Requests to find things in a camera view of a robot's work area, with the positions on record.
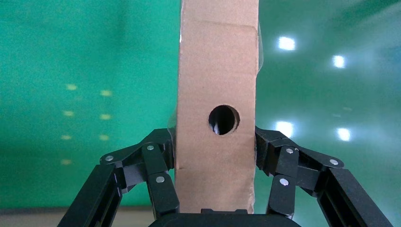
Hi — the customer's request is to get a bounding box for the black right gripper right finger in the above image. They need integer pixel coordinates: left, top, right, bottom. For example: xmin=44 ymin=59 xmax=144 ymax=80
xmin=254 ymin=126 xmax=394 ymax=227

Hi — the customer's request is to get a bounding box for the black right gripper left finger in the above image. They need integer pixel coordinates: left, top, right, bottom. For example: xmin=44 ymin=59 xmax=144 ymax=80
xmin=58 ymin=128 xmax=181 ymax=227

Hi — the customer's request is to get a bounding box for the small cardboard box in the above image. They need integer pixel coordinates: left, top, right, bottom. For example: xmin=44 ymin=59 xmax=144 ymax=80
xmin=174 ymin=0 xmax=261 ymax=214

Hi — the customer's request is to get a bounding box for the green tablecloth with yellow marks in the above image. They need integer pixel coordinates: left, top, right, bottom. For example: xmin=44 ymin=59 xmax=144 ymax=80
xmin=0 ymin=0 xmax=181 ymax=209

